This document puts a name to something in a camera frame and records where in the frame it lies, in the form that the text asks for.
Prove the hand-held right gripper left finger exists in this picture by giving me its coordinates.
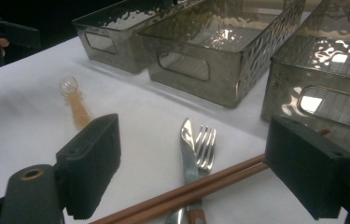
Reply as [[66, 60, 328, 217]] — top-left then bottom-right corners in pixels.
[[55, 113, 122, 220]]

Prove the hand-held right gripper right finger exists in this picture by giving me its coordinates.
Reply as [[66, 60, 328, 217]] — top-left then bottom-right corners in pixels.
[[263, 115, 350, 221]]

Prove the small wooden-handled spoon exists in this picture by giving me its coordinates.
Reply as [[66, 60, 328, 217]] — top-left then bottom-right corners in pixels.
[[59, 75, 92, 129]]

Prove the grey translucent plastic bin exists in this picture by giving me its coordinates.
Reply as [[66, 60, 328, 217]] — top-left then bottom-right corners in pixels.
[[138, 0, 307, 109], [71, 0, 176, 75], [260, 0, 350, 162]]

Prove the wooden-handled steel knife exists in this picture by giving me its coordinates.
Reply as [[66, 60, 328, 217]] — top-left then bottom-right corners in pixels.
[[164, 117, 200, 224]]

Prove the brown wooden chopstick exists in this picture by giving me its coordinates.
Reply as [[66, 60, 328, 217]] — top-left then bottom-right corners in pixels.
[[90, 128, 331, 224], [125, 161, 270, 224]]

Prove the wooden-handled steel fork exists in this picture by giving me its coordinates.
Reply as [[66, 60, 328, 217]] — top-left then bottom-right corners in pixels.
[[187, 125, 217, 224]]

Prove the white table cover sheet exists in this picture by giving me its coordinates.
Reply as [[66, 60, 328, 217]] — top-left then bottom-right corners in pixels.
[[0, 12, 350, 224]]

